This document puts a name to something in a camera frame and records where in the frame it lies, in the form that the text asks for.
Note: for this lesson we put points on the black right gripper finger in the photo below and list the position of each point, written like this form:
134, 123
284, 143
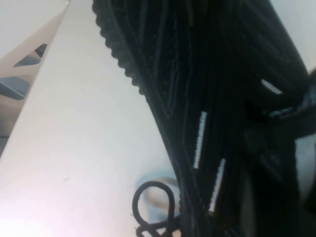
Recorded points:
266, 155

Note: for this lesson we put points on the black knit sneaker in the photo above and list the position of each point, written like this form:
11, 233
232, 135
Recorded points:
172, 74

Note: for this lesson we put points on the beige panel with cutouts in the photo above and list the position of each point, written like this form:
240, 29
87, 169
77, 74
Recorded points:
7, 111

